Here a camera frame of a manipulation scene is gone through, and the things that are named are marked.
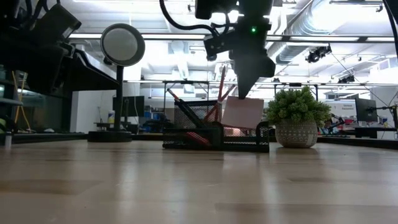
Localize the pink sticky note pad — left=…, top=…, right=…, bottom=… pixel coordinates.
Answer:
left=220, top=95, right=265, bottom=130

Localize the black pen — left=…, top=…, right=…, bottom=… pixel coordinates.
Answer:
left=169, top=91, right=208, bottom=129
left=175, top=99, right=212, bottom=130

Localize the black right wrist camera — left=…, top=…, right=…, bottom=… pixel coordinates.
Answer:
left=195, top=0, right=240, bottom=20

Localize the yellow cable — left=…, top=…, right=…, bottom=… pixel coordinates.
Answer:
left=11, top=70, right=32, bottom=134

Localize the black ceiling track fixture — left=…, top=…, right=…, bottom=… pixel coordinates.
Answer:
left=305, top=45, right=333, bottom=64
left=338, top=74, right=356, bottom=84

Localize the black desk lamp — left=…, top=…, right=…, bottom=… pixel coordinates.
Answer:
left=88, top=23, right=146, bottom=143

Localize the orange eraser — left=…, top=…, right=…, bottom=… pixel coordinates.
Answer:
left=185, top=131, right=213, bottom=147

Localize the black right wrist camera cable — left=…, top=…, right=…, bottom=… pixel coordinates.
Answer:
left=159, top=0, right=233, bottom=37

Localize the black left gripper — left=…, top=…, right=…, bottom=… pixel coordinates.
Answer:
left=0, top=34, right=121, bottom=94

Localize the black background rig frame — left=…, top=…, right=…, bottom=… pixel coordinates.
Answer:
left=162, top=80, right=211, bottom=110

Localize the black table frame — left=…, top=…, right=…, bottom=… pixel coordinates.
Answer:
left=0, top=132, right=398, bottom=151

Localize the black background desk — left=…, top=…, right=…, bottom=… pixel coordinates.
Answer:
left=354, top=126, right=398, bottom=139

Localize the silver ceiling duct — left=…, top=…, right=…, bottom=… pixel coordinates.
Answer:
left=275, top=0, right=335, bottom=65

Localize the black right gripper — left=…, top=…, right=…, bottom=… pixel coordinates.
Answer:
left=203, top=17, right=276, bottom=100

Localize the black mesh desk organizer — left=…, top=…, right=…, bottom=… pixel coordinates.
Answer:
left=162, top=99, right=271, bottom=153

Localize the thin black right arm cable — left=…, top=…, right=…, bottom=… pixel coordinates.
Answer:
left=382, top=0, right=398, bottom=60

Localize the green plant in patterned pot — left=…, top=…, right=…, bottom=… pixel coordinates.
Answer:
left=262, top=86, right=332, bottom=149

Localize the black computer monitor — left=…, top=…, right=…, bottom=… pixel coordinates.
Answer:
left=354, top=98, right=379, bottom=123
left=112, top=95, right=146, bottom=118

